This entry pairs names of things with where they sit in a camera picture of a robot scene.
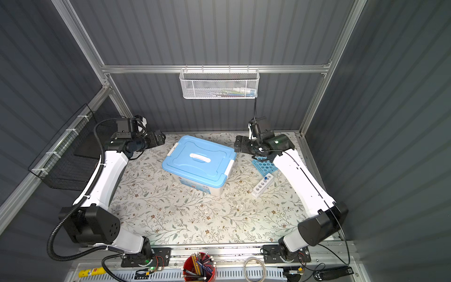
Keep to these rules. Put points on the blue test tube rack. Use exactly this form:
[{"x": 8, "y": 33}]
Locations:
[{"x": 263, "y": 165}]

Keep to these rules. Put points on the blue plastic bin lid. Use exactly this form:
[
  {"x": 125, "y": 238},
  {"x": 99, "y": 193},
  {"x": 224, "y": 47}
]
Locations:
[{"x": 199, "y": 160}]

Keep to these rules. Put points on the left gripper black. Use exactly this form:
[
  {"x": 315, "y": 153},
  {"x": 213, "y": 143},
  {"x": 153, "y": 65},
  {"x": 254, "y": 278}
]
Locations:
[{"x": 153, "y": 142}]

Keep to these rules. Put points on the yellow marker bottle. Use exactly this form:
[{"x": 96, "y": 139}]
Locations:
[{"x": 91, "y": 272}]

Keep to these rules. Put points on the black device on shelf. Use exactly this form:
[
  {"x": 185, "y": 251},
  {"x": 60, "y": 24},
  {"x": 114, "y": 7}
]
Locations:
[{"x": 332, "y": 273}]

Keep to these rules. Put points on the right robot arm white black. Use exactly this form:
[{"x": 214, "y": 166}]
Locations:
[{"x": 324, "y": 215}]

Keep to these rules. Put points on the white plastic storage bin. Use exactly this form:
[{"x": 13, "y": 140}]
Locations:
[{"x": 204, "y": 183}]

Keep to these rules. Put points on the white test tube rack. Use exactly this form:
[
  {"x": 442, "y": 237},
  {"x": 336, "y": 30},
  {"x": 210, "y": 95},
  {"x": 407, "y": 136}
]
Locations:
[{"x": 261, "y": 187}]

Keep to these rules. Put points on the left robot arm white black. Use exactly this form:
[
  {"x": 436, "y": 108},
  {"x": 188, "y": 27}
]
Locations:
[{"x": 88, "y": 221}]

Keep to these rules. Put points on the white wire wall basket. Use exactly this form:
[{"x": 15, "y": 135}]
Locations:
[{"x": 219, "y": 85}]

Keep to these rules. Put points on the red pencil cup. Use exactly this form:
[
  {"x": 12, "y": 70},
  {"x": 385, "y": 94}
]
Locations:
[{"x": 199, "y": 267}]

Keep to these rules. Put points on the black wire side basket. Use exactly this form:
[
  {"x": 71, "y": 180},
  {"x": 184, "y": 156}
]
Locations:
[{"x": 68, "y": 161}]

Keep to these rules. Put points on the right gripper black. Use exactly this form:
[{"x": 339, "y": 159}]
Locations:
[{"x": 243, "y": 146}]

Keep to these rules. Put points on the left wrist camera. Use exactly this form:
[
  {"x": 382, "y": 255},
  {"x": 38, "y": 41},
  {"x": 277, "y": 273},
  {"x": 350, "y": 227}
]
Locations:
[{"x": 129, "y": 128}]

